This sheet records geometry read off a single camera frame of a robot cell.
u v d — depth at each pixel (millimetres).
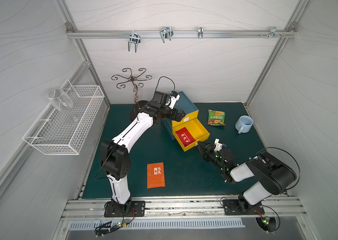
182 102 945
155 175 841
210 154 783
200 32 782
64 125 689
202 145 822
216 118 1083
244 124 1007
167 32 754
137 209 735
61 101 657
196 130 962
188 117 869
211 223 703
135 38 783
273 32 764
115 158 468
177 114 749
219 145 837
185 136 931
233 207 736
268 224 718
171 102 718
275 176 455
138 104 1136
